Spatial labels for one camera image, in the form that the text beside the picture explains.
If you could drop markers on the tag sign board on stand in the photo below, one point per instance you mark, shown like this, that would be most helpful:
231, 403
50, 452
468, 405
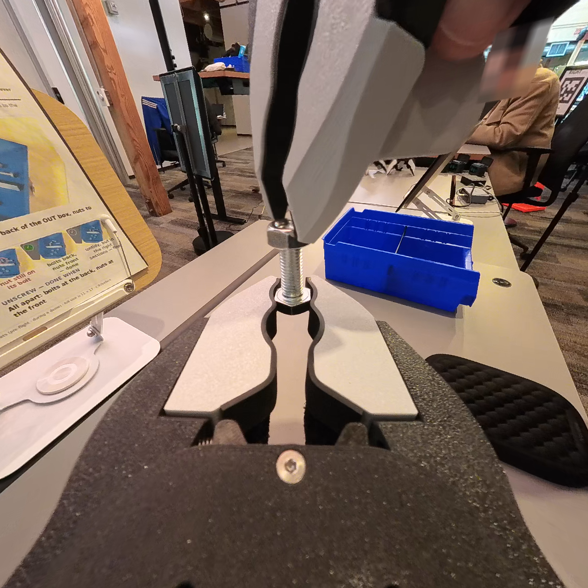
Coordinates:
574, 89

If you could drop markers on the white cloth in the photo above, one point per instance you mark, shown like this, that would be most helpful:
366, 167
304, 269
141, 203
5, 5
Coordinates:
213, 67

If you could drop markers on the wooden post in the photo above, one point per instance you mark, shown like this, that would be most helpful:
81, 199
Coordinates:
119, 92

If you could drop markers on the black foam pad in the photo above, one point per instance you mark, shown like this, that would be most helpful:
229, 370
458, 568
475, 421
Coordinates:
505, 413

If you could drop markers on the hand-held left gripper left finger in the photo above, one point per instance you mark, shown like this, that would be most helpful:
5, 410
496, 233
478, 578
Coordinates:
225, 363

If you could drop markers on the printed instruction sheet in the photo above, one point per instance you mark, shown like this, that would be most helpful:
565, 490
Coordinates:
69, 257

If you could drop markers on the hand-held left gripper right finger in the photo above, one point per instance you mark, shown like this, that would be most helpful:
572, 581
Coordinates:
363, 363

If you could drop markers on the idle hand-held gripper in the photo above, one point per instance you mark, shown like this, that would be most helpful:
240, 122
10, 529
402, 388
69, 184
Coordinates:
379, 166
404, 166

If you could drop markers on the blue plastic bin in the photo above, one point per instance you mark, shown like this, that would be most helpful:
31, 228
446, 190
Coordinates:
390, 280
234, 64

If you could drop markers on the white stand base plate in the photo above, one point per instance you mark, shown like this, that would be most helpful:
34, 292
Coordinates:
124, 349

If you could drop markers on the silver hex bolt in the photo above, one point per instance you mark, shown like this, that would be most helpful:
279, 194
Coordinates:
291, 275

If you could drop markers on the blue jacket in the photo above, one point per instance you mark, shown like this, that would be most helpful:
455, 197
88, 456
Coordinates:
151, 124

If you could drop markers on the white page holder bar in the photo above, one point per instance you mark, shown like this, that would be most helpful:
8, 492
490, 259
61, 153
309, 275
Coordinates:
78, 317

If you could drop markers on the red object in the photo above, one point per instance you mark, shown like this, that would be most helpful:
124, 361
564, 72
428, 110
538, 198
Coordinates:
528, 206

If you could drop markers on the person's right hand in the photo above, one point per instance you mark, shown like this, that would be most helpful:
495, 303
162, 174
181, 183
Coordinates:
468, 32

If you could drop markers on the dark monitor on stand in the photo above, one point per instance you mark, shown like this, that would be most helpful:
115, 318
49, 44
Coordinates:
186, 119

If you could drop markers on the grey power adapter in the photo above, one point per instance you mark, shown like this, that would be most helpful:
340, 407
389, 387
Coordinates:
475, 196

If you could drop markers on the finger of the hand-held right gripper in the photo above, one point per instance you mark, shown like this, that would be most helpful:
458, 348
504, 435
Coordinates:
262, 92
349, 115

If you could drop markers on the small black charger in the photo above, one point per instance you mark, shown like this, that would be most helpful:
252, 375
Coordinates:
457, 165
480, 168

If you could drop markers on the silver hex nut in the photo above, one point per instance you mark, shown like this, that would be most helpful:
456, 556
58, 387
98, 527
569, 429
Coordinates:
280, 236

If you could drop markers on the black mesh office chair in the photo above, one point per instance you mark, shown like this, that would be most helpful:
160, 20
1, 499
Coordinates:
567, 151

